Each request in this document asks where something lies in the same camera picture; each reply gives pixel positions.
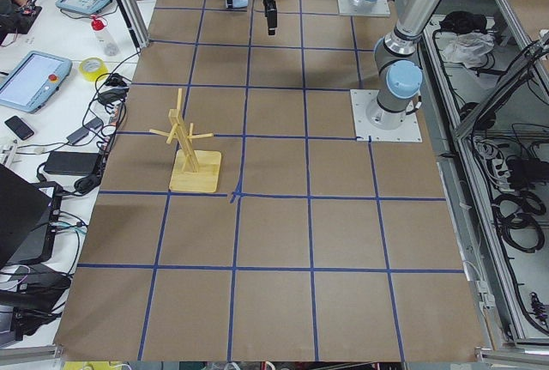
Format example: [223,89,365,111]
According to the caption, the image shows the light blue plastic cup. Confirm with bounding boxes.
[226,0,249,9]

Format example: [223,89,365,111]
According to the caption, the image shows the wooden cup rack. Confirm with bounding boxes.
[149,88,222,193]

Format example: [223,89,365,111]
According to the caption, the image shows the red cap squeeze bottle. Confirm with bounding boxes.
[91,16,119,57]

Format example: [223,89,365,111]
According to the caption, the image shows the yellow tape roll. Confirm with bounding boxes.
[79,57,108,82]

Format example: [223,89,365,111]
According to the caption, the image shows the white crumpled cloth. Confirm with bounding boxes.
[441,32,495,68]

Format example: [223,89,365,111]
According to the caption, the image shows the near teach pendant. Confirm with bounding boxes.
[1,51,72,112]

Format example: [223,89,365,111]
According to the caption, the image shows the black power adapter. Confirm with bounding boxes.
[44,151,100,176]

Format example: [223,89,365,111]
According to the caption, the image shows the black smartphone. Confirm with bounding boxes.
[4,116,34,140]

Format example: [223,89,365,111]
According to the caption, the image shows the black laptop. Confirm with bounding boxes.
[1,166,62,267]

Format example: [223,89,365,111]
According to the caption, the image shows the coiled black cables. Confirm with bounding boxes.
[491,191,548,255]

